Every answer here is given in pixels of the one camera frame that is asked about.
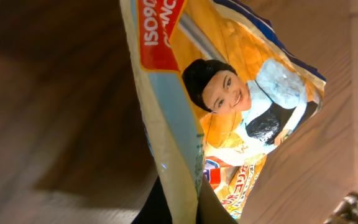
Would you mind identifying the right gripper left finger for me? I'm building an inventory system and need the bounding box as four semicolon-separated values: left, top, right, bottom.
131;177;172;224

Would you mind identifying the yellow snack bag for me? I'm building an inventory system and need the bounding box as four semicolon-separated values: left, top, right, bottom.
120;0;326;223

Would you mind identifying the blue mouthwash bottle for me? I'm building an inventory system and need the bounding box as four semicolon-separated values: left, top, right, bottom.
324;192;358;224

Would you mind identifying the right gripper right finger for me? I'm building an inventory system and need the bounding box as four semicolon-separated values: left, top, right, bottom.
196;183;237;224

